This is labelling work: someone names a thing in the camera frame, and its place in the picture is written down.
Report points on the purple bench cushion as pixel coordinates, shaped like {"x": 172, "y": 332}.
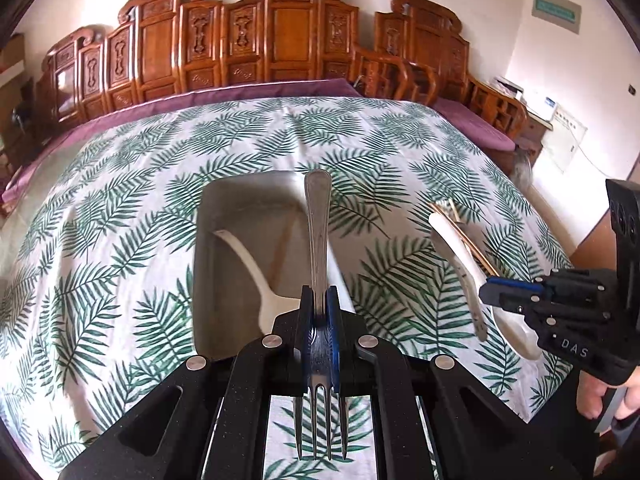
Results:
{"x": 18, "y": 185}

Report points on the cardboard boxes stack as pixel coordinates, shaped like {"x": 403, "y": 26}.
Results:
{"x": 13, "y": 72}

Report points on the plastic bag on floor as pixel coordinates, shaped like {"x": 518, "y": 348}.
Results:
{"x": 522, "y": 173}

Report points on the steel fork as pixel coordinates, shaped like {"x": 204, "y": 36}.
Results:
{"x": 317, "y": 352}

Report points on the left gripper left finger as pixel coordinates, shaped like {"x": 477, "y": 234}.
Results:
{"x": 207, "y": 422}

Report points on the large steel round spoon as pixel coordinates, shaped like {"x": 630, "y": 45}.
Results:
{"x": 510, "y": 326}

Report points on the carved wooden armchair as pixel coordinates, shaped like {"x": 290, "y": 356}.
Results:
{"x": 428, "y": 37}

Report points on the white wall panel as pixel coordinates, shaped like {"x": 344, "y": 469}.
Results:
{"x": 562, "y": 140}

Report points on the palm leaf tablecloth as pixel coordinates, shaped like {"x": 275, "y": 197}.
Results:
{"x": 114, "y": 268}

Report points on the small steel spoon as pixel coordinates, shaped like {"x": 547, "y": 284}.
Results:
{"x": 467, "y": 285}

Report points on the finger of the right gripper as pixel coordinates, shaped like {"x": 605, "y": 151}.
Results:
{"x": 510, "y": 283}
{"x": 512, "y": 298}

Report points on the grey wall electrical box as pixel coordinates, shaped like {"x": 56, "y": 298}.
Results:
{"x": 562, "y": 13}

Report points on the long carved wooden bench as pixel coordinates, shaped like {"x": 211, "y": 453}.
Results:
{"x": 164, "y": 48}

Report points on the purple armchair cushion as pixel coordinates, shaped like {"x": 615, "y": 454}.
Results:
{"x": 471, "y": 125}

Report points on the grey metal tray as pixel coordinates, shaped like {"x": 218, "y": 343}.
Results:
{"x": 225, "y": 301}

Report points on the wooden side table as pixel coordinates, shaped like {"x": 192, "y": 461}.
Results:
{"x": 530, "y": 138}

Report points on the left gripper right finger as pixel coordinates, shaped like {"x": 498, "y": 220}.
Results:
{"x": 434, "y": 419}

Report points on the light bamboo chopstick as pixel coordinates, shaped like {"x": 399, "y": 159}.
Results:
{"x": 468, "y": 243}

